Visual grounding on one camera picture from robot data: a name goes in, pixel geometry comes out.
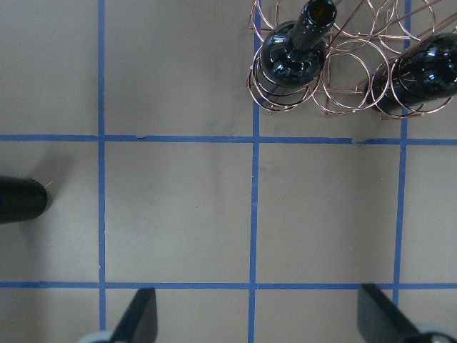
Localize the dark wine bottle slot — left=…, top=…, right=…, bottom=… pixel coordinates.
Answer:
left=364, top=33, right=456, bottom=113
left=260, top=1, right=337, bottom=89

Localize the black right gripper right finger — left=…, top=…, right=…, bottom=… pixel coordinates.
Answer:
left=357, top=284, right=428, bottom=343

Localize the dark wine bottle left slot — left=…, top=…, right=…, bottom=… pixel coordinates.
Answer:
left=260, top=1, right=337, bottom=89

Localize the copper wire wine basket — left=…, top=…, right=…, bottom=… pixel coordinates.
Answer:
left=246, top=1, right=456, bottom=120

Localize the dark wine bottle right slot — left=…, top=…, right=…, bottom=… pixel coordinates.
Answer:
left=364, top=33, right=456, bottom=113

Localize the dark wine bottle carried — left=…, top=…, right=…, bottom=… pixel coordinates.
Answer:
left=1, top=176, right=48, bottom=224

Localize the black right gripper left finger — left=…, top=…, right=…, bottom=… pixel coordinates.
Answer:
left=111, top=288, right=158, bottom=342

